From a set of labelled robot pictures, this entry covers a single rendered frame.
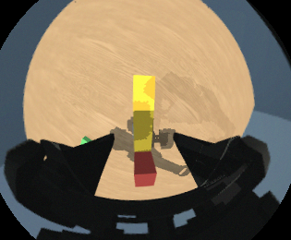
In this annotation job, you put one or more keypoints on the green rectangular block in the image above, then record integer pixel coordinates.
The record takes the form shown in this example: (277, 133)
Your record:
(84, 140)

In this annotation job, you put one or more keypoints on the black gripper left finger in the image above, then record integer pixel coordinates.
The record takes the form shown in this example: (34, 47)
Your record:
(86, 162)

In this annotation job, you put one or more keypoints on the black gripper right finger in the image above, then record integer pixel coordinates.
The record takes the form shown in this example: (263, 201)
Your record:
(202, 157)

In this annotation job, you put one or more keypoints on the yellow bar with red block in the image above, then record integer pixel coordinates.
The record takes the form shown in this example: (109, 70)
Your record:
(143, 93)

